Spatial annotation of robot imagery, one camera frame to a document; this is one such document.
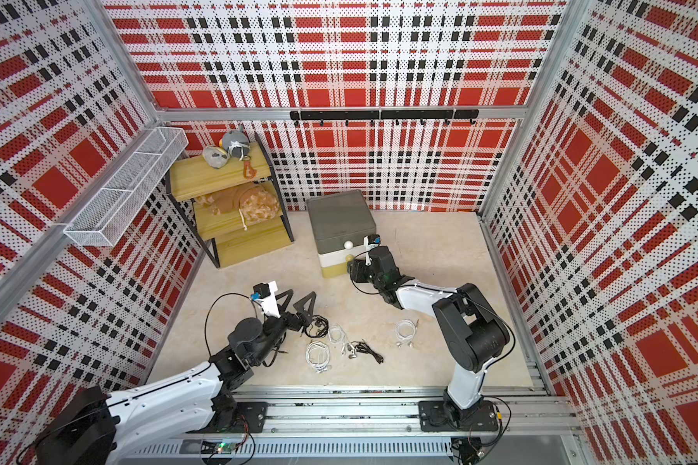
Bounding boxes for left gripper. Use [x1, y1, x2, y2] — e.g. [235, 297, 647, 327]
[251, 289, 316, 365]

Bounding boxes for white drawer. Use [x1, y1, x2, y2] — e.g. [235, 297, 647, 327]
[318, 249, 356, 269]

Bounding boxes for white earphones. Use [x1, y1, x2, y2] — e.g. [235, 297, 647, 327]
[328, 325, 357, 360]
[395, 319, 419, 348]
[304, 341, 331, 373]

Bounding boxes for grey top drawer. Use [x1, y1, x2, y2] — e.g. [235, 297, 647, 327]
[306, 190, 376, 254]

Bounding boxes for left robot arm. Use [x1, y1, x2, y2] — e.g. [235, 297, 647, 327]
[15, 283, 317, 464]

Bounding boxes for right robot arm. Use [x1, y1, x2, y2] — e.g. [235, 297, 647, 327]
[347, 246, 512, 432]

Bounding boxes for black braided earphones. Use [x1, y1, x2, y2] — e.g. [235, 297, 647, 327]
[302, 315, 330, 339]

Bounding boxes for black earphones far left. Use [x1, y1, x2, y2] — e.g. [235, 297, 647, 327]
[262, 333, 287, 367]

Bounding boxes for yellow bottom drawer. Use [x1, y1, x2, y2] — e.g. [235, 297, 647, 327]
[321, 262, 349, 279]

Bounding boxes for three-drawer storage cabinet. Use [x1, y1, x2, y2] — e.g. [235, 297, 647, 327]
[306, 190, 376, 278]

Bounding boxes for black earphones front centre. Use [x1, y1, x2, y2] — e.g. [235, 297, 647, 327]
[350, 340, 385, 364]

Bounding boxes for brown plush bear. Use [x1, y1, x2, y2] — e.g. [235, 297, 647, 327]
[195, 182, 280, 226]

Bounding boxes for wooden three-tier shelf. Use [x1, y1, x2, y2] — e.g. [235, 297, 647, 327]
[165, 133, 294, 269]

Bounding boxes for orange carabiner toy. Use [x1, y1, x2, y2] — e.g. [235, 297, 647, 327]
[242, 160, 258, 179]

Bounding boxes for green circuit board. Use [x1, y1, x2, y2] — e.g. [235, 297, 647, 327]
[207, 442, 240, 455]

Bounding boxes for white crumpled plush toy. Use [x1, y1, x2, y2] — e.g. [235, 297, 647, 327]
[202, 145, 230, 170]

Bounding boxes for grey plush toy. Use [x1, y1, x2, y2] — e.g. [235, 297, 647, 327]
[219, 129, 251, 161]

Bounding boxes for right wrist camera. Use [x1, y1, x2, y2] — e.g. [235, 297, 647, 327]
[363, 234, 381, 267]

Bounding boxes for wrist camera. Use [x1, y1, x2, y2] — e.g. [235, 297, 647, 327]
[251, 281, 280, 318]
[363, 234, 381, 267]

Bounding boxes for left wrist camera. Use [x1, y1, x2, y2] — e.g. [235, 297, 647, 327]
[251, 281, 280, 318]

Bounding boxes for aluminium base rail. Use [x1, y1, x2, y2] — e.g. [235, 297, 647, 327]
[115, 384, 589, 460]

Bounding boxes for black wall hook rail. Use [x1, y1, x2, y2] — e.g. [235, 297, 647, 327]
[289, 108, 480, 125]

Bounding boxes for white wire mesh basket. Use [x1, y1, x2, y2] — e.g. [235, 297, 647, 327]
[64, 126, 187, 247]

